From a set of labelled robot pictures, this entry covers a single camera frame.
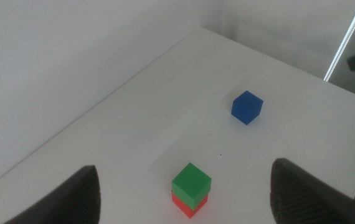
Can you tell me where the blue cube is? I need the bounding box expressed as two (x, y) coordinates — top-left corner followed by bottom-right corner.
(230, 90), (264, 126)

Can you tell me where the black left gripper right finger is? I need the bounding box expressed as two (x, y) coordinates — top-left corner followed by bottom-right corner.
(270, 157), (355, 224)

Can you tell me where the green cube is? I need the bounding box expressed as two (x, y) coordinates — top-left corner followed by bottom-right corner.
(171, 162), (212, 210)

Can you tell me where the white light strip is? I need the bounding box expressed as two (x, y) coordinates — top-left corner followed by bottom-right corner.
(323, 0), (355, 82)

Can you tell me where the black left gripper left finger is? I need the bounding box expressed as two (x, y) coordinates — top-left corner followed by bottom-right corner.
(3, 164), (102, 224)

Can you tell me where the red cube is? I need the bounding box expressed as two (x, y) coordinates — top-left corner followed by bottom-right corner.
(171, 190), (209, 220)

